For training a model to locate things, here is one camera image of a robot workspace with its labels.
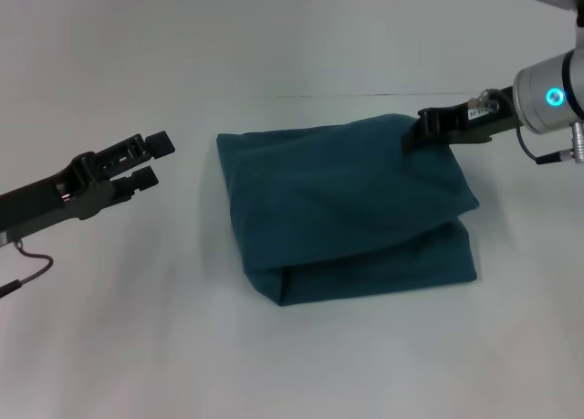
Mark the left gripper cable with plug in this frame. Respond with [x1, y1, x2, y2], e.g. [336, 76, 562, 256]
[0, 237, 55, 300]

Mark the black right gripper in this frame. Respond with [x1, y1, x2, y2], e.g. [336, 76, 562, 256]
[400, 86, 522, 155]

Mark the blue teal shirt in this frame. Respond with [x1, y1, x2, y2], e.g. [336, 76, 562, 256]
[214, 112, 482, 309]

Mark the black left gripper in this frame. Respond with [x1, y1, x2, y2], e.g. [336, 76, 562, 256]
[0, 130, 177, 246]

